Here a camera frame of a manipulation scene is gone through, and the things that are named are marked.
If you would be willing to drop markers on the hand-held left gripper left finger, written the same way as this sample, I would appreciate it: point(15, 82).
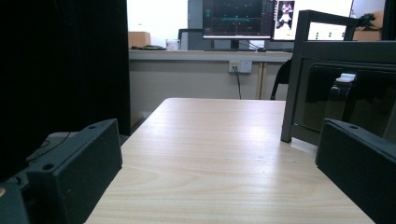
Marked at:
point(74, 174)

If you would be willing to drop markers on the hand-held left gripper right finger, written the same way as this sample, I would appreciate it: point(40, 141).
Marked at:
point(358, 168)

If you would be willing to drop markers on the grey metal rack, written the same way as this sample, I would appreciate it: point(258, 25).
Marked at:
point(342, 51)

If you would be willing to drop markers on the dark bottle white cap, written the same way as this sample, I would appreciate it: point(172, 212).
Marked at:
point(337, 99)

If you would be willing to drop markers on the black curtain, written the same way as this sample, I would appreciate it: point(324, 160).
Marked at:
point(62, 62)

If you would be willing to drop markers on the large cardboard box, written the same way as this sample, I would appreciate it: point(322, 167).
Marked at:
point(378, 32)

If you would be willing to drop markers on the long beige desk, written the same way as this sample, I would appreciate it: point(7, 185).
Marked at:
point(186, 81)

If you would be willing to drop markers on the dark flat item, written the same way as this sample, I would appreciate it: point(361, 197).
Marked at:
point(149, 48)

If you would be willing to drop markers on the small cardboard box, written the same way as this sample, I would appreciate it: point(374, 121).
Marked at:
point(139, 39)

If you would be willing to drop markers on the clear plastic cup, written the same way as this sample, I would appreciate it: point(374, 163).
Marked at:
point(172, 45)

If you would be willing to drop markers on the monitor with white screen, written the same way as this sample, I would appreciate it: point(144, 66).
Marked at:
point(320, 6)

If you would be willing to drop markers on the monitor with dark screen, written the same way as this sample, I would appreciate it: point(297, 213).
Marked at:
point(236, 18)

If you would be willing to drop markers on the white wall socket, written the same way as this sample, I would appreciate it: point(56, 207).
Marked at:
point(244, 66)

